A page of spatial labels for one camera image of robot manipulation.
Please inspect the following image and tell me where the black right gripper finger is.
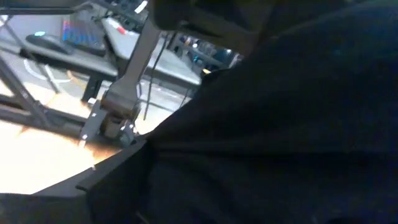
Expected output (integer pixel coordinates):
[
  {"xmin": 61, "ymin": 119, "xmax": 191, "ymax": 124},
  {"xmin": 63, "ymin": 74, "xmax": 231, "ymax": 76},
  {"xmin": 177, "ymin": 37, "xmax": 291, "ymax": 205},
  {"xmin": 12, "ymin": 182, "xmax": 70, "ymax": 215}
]
[{"xmin": 30, "ymin": 139, "xmax": 150, "ymax": 200}]

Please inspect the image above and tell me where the black cloth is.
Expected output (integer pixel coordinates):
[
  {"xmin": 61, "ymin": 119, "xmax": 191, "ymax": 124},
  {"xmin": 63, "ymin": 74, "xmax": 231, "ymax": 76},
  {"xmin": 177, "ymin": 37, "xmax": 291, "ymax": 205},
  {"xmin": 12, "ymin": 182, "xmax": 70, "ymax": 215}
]
[{"xmin": 86, "ymin": 0, "xmax": 398, "ymax": 224}]

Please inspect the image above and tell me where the grey metal leg with caster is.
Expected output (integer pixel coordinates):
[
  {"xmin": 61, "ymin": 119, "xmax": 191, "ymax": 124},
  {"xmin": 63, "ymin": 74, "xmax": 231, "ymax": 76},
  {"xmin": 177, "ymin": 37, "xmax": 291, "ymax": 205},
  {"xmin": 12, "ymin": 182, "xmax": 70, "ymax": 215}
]
[{"xmin": 79, "ymin": 18, "xmax": 162, "ymax": 149}]

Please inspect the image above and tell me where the grey desk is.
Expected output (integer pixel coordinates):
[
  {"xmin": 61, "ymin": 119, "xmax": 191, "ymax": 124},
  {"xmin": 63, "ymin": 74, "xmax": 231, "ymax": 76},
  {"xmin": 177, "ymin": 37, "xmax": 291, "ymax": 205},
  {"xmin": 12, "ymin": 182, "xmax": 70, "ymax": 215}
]
[
  {"xmin": 101, "ymin": 17, "xmax": 203, "ymax": 90},
  {"xmin": 18, "ymin": 30, "xmax": 119, "ymax": 102}
]

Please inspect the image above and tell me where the backlit keyboard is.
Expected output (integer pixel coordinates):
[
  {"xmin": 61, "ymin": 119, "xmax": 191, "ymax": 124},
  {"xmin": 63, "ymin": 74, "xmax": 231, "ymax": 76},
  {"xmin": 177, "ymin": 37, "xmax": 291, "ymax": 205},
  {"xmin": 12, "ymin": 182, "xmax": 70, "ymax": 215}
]
[{"xmin": 61, "ymin": 17, "xmax": 107, "ymax": 57}]

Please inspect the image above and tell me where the black computer mouse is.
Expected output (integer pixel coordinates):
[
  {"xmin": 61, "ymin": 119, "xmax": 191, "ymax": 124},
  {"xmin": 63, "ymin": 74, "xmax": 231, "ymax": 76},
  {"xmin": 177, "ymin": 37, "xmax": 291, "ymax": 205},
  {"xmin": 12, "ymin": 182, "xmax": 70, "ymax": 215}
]
[{"xmin": 25, "ymin": 30, "xmax": 75, "ymax": 55}]

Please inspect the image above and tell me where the dark metal table frame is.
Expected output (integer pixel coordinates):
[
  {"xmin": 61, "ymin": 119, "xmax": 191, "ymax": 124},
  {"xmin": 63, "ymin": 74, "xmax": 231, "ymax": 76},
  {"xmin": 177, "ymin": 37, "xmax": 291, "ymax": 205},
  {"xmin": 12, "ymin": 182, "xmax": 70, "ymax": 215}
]
[{"xmin": 0, "ymin": 15, "xmax": 91, "ymax": 138}]

